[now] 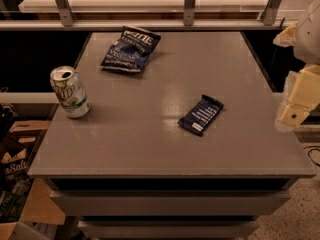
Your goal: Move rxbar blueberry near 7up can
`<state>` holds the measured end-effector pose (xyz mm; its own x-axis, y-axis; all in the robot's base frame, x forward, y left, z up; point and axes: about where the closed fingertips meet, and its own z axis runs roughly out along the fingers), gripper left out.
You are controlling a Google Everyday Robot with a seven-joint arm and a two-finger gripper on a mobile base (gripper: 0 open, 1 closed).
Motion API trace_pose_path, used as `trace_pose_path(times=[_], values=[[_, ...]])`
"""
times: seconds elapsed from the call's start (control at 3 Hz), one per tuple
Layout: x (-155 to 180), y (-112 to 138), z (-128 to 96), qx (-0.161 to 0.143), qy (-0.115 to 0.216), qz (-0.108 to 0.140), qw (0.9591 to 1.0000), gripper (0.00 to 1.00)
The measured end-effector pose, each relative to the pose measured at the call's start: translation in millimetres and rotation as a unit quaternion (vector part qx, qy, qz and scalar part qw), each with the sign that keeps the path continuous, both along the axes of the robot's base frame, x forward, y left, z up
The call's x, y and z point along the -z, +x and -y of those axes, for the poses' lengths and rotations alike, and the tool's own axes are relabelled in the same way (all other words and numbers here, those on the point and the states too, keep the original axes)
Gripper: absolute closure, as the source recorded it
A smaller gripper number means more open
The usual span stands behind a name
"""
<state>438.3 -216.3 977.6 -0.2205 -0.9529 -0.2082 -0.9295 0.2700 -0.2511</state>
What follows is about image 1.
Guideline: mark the blue kettle chips bag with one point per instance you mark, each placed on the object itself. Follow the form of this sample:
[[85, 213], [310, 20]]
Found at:
[[131, 52]]

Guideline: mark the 7up soda can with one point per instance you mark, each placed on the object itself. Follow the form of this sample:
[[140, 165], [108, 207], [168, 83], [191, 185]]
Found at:
[[71, 94]]

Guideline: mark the grey drawer cabinet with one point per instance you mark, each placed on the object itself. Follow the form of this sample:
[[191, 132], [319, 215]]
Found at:
[[127, 170]]

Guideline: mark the cardboard box with items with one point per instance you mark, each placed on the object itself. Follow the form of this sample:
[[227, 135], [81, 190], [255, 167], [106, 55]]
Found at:
[[26, 211]]

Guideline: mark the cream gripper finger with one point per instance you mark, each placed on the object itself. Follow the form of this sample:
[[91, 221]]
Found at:
[[301, 95], [287, 37]]

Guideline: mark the blue rxbar blueberry bar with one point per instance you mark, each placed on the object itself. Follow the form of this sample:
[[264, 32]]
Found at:
[[201, 115]]

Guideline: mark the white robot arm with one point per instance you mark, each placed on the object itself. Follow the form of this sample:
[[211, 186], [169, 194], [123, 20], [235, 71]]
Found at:
[[307, 36]]

